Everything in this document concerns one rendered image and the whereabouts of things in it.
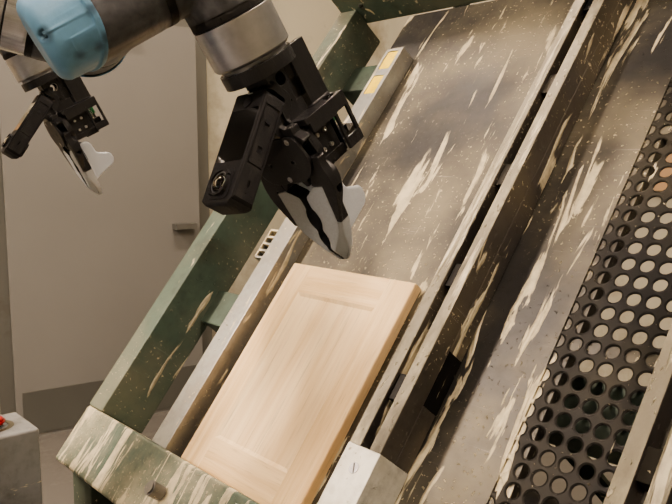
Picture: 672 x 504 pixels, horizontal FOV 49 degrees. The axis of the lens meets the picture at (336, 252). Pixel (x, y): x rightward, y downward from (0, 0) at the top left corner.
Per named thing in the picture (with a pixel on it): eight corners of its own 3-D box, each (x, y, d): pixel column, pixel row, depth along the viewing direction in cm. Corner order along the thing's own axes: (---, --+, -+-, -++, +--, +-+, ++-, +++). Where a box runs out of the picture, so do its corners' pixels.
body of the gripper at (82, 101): (112, 127, 125) (74, 60, 120) (66, 152, 121) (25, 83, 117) (99, 129, 131) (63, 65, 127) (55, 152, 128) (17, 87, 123)
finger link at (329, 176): (360, 213, 71) (319, 132, 67) (351, 222, 70) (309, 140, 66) (324, 216, 74) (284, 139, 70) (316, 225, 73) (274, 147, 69)
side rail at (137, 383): (128, 426, 158) (88, 404, 152) (364, 44, 193) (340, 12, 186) (142, 434, 154) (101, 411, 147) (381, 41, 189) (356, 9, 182)
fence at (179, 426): (167, 449, 136) (151, 440, 134) (396, 61, 166) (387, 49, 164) (181, 457, 133) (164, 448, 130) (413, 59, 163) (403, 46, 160)
